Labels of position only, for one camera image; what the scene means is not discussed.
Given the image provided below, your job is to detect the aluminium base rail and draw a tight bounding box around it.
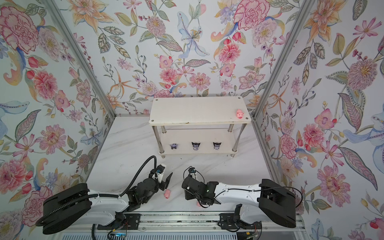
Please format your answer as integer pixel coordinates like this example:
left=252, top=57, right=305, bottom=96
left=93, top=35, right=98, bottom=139
left=96, top=212, right=305, bottom=232

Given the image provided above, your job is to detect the black purple figurine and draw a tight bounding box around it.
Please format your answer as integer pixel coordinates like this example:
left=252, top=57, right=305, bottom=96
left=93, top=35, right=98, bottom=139
left=170, top=144, right=178, bottom=150
left=213, top=142, right=222, bottom=151
left=192, top=142, right=201, bottom=151

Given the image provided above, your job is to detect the aluminium corner post right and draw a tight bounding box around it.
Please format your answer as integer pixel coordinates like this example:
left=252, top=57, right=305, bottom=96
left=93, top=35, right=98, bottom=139
left=253, top=0, right=317, bottom=119

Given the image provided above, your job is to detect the aluminium corner post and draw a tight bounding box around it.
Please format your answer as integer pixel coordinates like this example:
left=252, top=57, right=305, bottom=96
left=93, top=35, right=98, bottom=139
left=253, top=0, right=317, bottom=119
left=42, top=0, right=116, bottom=120

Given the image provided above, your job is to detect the aluminium corner post left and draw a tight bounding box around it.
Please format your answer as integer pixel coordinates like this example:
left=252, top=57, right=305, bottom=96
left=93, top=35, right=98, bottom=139
left=42, top=0, right=116, bottom=120

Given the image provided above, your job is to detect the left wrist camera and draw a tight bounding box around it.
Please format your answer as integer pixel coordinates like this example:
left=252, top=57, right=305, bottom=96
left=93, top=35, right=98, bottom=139
left=152, top=165, right=166, bottom=184

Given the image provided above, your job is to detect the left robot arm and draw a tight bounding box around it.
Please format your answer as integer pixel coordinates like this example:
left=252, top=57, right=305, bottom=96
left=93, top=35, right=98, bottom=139
left=36, top=174, right=172, bottom=235

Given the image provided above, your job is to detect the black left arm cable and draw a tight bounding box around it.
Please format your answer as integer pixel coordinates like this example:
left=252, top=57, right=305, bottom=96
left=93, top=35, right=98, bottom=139
left=35, top=155, right=158, bottom=226

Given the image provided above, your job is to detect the white two-tier shelf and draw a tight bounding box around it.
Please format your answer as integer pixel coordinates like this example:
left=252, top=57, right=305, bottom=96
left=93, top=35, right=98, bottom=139
left=149, top=97, right=251, bottom=158

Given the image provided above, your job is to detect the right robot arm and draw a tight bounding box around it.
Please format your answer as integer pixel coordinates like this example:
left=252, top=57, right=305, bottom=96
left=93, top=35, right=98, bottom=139
left=182, top=176, right=296, bottom=228

